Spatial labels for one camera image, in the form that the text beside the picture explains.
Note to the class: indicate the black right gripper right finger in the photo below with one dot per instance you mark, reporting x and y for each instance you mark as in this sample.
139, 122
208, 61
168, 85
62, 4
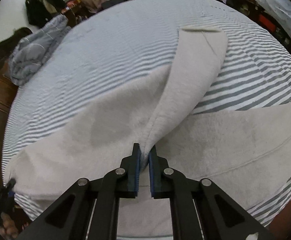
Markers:
159, 187

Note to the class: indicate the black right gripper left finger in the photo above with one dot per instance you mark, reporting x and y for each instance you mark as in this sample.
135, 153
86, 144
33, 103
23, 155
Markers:
132, 167

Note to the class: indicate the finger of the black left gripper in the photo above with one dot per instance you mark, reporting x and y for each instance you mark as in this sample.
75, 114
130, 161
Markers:
5, 190

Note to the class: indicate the light grey fleece pants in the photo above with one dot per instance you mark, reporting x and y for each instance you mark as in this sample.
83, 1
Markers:
246, 153

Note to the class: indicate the grey white striped bed sheet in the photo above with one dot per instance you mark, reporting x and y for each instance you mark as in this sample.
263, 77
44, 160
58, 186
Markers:
129, 40

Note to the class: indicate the grey folded quilt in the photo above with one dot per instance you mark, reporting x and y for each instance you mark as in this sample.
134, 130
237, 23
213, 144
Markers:
34, 50

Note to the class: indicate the dark hanging clothes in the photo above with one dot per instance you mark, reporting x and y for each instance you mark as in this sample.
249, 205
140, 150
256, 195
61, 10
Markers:
37, 13

